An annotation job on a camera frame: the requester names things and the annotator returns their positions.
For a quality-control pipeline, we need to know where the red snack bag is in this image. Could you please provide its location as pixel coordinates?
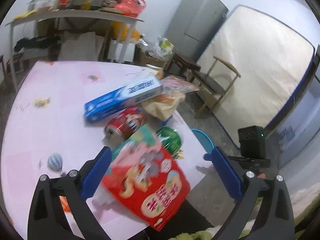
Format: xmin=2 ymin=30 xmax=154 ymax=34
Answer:
xmin=101 ymin=124 xmax=190 ymax=231

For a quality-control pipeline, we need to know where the red drink can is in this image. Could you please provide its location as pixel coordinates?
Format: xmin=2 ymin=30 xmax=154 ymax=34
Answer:
xmin=104 ymin=107 xmax=146 ymax=142

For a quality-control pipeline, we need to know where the green drink can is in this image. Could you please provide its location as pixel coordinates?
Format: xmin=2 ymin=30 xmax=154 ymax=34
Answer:
xmin=156 ymin=126 xmax=183 ymax=159

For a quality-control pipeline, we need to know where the blue toothpaste box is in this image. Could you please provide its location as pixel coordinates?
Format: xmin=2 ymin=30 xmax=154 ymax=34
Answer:
xmin=84 ymin=76 xmax=163 ymax=123

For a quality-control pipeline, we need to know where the beige paper bag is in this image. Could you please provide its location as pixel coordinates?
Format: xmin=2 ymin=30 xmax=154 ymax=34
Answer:
xmin=140 ymin=92 xmax=185 ymax=121

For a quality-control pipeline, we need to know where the clear red-printed plastic bag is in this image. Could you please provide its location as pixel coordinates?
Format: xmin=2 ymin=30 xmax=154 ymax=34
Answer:
xmin=161 ymin=75 xmax=200 ymax=96

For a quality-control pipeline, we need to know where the blue mesh trash basket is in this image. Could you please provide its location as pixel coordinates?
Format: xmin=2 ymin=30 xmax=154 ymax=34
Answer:
xmin=191 ymin=129 xmax=214 ymax=154

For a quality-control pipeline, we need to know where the wooden chair black seat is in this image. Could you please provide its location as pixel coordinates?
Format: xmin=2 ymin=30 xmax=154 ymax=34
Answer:
xmin=190 ymin=56 xmax=241 ymax=111

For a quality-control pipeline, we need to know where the white quilted mattress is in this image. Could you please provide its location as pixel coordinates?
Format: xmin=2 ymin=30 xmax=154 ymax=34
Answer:
xmin=198 ymin=5 xmax=315 ymax=145

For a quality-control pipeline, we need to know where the dark wooden stool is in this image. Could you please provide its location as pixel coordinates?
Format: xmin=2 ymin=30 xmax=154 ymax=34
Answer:
xmin=165 ymin=53 xmax=201 ymax=80

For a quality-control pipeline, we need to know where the brown cardboard box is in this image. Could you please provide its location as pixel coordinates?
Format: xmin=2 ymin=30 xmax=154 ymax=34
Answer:
xmin=133 ymin=47 xmax=165 ymax=68

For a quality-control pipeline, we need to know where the white sack under table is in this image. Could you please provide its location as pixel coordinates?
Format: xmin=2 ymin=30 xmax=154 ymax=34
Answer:
xmin=58 ymin=31 xmax=104 ymax=61

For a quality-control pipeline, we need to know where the grey refrigerator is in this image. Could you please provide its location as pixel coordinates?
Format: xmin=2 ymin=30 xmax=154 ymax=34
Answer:
xmin=164 ymin=0 xmax=228 ymax=61

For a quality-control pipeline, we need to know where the yellow plastic bag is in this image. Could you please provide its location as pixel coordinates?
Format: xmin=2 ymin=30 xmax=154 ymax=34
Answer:
xmin=111 ymin=21 xmax=141 ymax=43

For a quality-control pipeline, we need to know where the white side table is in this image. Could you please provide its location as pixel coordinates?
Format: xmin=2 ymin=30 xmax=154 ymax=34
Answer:
xmin=7 ymin=9 xmax=143 ymax=92

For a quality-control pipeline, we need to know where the red plastic bag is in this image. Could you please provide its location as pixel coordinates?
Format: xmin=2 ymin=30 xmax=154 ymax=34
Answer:
xmin=114 ymin=0 xmax=146 ymax=18

